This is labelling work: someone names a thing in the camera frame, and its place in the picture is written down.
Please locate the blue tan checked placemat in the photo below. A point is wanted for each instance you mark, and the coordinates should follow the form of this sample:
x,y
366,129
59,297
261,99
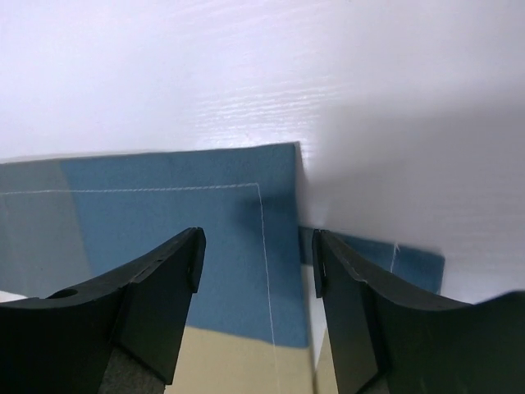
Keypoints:
x,y
66,221

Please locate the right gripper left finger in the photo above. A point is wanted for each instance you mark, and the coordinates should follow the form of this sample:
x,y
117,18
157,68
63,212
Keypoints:
x,y
119,332

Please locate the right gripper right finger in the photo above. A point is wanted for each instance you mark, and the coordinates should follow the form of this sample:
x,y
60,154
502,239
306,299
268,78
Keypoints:
x,y
382,328

